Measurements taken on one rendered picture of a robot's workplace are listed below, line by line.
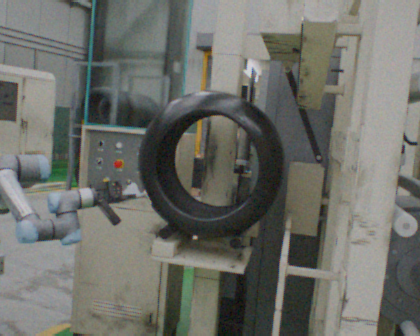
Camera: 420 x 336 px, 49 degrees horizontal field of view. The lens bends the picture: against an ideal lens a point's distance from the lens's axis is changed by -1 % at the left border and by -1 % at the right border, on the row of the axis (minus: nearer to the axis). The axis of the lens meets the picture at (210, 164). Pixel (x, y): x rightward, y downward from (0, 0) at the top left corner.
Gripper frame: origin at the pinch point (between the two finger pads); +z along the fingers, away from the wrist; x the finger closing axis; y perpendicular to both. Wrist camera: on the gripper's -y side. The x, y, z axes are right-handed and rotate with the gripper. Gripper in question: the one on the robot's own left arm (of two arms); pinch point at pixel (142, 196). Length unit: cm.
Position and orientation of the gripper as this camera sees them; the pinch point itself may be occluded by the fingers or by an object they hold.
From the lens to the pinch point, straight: 184.2
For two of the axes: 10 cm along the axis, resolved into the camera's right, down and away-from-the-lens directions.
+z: 8.7, -1.0, 4.9
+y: -1.9, -9.7, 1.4
